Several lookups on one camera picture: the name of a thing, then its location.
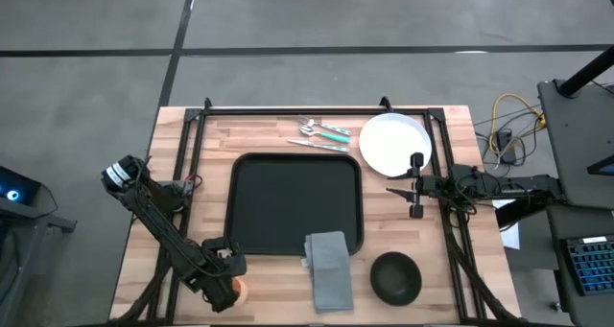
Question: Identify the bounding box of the dark metal stand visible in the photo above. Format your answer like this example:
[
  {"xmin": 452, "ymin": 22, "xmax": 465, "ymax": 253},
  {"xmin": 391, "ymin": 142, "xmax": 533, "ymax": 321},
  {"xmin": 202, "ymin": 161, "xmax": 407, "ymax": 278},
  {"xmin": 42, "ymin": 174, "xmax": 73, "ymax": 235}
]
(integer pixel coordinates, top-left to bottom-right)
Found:
[{"xmin": 0, "ymin": 201, "xmax": 78, "ymax": 327}]

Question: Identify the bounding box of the black power adapter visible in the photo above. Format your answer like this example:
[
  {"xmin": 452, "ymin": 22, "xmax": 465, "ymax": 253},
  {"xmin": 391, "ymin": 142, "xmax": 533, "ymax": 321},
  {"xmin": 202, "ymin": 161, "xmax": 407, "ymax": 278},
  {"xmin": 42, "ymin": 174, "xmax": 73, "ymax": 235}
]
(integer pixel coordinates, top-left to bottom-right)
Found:
[{"xmin": 495, "ymin": 128, "xmax": 518, "ymax": 166}]

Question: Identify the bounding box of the black monitor with blue screen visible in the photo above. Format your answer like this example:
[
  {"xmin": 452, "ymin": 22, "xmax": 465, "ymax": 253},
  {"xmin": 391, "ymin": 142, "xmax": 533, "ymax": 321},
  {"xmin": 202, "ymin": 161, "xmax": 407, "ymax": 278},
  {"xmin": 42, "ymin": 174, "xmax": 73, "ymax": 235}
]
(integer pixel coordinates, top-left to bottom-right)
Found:
[{"xmin": 587, "ymin": 153, "xmax": 614, "ymax": 177}]

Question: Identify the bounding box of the black plastic tray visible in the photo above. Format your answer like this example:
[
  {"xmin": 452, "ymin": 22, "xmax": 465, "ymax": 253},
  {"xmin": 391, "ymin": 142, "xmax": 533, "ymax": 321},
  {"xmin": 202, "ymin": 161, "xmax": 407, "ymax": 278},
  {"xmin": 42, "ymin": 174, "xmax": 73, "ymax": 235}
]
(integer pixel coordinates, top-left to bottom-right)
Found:
[{"xmin": 224, "ymin": 152, "xmax": 365, "ymax": 257}]

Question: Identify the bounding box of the dark grey desk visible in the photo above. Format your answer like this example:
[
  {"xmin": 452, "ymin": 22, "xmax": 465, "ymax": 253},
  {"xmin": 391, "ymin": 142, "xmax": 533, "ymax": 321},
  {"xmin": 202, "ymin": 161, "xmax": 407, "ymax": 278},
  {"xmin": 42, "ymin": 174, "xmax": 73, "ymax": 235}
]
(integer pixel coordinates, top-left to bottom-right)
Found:
[{"xmin": 536, "ymin": 79, "xmax": 614, "ymax": 209}]

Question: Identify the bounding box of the black desk leg bar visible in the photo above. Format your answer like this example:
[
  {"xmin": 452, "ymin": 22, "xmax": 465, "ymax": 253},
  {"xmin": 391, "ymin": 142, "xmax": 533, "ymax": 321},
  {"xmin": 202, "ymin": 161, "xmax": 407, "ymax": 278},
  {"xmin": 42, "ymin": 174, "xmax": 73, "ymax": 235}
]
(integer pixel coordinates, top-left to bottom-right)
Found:
[{"xmin": 495, "ymin": 199, "xmax": 560, "ymax": 230}]

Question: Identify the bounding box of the black device with blue light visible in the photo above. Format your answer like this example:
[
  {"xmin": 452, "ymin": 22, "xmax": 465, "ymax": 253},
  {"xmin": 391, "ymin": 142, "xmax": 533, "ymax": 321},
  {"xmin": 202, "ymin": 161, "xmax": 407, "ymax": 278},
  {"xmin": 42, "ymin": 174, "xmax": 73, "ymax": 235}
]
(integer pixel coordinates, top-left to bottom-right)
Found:
[{"xmin": 0, "ymin": 165, "xmax": 43, "ymax": 206}]

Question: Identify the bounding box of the spoon with solid teal handle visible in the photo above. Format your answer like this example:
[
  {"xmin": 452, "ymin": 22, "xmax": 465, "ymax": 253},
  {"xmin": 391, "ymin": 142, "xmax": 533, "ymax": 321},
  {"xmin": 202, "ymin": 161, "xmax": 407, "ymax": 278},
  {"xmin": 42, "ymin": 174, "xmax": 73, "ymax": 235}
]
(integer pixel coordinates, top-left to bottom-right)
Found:
[{"xmin": 298, "ymin": 125, "xmax": 352, "ymax": 145}]

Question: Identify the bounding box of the black aluminium table frame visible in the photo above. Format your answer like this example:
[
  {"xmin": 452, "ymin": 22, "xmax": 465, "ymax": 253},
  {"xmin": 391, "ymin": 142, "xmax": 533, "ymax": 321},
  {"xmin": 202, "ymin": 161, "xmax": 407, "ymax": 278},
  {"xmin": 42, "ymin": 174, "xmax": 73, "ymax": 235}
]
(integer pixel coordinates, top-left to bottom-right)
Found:
[{"xmin": 108, "ymin": 96, "xmax": 523, "ymax": 326}]

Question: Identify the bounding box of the knife with patterned teal handle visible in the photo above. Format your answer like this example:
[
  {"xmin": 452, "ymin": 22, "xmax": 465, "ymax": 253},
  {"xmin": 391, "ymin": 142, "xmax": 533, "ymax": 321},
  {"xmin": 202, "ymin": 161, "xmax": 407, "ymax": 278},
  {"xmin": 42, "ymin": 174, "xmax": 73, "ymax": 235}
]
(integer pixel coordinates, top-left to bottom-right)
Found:
[{"xmin": 286, "ymin": 138, "xmax": 351, "ymax": 154}]

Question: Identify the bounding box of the grey napkin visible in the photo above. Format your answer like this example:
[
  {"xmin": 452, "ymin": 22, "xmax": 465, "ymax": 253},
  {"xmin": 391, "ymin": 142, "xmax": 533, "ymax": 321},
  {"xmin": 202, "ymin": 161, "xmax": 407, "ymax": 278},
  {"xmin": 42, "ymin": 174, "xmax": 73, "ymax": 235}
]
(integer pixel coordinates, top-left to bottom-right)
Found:
[{"xmin": 300, "ymin": 230, "xmax": 355, "ymax": 315}]

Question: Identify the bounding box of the orange cup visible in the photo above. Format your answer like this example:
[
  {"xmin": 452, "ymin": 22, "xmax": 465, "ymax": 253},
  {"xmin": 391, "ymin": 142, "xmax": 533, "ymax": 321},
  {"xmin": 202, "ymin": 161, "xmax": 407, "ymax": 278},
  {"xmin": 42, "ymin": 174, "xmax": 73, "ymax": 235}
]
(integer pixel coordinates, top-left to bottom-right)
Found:
[{"xmin": 232, "ymin": 277, "xmax": 250, "ymax": 306}]

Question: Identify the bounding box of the yellow cable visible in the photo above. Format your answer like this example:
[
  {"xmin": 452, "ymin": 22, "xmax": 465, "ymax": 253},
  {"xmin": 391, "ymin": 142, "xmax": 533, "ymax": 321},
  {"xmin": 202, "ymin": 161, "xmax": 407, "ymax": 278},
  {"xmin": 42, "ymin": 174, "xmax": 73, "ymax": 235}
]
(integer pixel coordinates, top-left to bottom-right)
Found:
[{"xmin": 487, "ymin": 92, "xmax": 548, "ymax": 156}]

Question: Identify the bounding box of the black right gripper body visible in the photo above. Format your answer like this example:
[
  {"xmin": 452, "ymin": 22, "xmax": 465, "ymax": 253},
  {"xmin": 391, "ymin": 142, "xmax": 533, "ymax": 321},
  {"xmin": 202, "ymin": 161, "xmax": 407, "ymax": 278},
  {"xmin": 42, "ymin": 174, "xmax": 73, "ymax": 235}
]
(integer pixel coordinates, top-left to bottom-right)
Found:
[{"xmin": 409, "ymin": 152, "xmax": 443, "ymax": 220}]

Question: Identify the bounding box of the white round plate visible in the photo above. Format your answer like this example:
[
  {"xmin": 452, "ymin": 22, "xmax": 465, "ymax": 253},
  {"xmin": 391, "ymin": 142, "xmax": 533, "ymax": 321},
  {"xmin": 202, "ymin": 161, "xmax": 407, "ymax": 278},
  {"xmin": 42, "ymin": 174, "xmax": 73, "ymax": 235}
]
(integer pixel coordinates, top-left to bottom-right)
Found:
[{"xmin": 358, "ymin": 112, "xmax": 433, "ymax": 178}]

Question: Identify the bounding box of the dark round bowl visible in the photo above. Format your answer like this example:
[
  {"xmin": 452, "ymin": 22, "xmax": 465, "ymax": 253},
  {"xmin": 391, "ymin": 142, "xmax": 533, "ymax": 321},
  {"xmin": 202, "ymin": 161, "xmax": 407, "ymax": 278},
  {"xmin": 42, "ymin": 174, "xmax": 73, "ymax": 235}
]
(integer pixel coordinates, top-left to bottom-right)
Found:
[{"xmin": 369, "ymin": 251, "xmax": 423, "ymax": 307}]

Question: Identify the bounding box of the backlit computer keyboard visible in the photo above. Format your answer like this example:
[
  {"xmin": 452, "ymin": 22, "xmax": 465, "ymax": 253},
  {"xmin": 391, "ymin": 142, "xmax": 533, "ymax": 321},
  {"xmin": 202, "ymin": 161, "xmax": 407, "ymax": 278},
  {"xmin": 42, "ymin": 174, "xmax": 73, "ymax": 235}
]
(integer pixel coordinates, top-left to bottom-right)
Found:
[{"xmin": 560, "ymin": 234, "xmax": 614, "ymax": 298}]

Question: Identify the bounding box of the black round pole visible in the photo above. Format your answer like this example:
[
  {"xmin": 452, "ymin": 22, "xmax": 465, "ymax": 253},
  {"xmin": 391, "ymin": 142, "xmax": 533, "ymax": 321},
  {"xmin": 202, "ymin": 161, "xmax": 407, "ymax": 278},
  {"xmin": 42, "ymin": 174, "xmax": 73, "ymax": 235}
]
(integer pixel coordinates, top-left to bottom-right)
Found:
[{"xmin": 557, "ymin": 45, "xmax": 614, "ymax": 99}]

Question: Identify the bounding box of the teal-handled spoon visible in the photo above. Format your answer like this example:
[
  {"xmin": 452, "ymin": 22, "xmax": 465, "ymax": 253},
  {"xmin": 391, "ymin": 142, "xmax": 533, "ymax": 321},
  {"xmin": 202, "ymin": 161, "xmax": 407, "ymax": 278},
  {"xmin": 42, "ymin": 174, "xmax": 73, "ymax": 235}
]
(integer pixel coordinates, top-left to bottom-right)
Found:
[{"xmin": 295, "ymin": 115, "xmax": 353, "ymax": 137}]

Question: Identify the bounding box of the dark desk under keyboard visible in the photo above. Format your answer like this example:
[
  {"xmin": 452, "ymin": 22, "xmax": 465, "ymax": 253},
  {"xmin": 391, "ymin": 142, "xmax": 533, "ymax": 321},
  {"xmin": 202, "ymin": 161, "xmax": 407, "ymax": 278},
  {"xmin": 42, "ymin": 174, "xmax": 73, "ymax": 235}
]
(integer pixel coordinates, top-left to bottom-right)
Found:
[{"xmin": 546, "ymin": 204, "xmax": 614, "ymax": 327}]

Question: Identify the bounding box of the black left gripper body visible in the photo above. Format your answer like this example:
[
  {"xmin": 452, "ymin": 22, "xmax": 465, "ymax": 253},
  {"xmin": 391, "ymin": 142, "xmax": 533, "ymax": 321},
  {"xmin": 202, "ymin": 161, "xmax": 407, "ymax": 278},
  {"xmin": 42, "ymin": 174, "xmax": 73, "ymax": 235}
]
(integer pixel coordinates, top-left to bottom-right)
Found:
[{"xmin": 199, "ymin": 237, "xmax": 248, "ymax": 290}]

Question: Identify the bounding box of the white paper sheet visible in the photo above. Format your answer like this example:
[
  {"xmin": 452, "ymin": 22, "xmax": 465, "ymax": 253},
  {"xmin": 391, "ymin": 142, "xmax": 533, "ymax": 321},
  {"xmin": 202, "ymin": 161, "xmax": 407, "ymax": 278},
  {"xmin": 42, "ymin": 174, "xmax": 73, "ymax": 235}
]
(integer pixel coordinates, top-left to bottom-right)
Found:
[{"xmin": 491, "ymin": 199, "xmax": 522, "ymax": 250}]

